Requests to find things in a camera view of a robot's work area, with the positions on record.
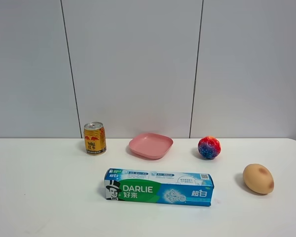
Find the gold Red Bull can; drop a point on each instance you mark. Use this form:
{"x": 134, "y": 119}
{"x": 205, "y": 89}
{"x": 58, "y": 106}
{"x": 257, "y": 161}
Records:
{"x": 94, "y": 138}

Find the pink square plate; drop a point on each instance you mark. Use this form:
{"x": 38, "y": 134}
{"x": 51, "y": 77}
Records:
{"x": 150, "y": 145}

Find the red blue strawberry ball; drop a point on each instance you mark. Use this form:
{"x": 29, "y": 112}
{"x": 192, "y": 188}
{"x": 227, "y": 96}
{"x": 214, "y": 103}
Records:
{"x": 209, "y": 147}

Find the Darlie toothpaste box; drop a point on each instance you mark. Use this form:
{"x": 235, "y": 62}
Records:
{"x": 177, "y": 188}

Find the tan potato toy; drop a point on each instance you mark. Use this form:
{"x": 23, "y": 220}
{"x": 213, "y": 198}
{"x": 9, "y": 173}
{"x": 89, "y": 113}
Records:
{"x": 258, "y": 179}

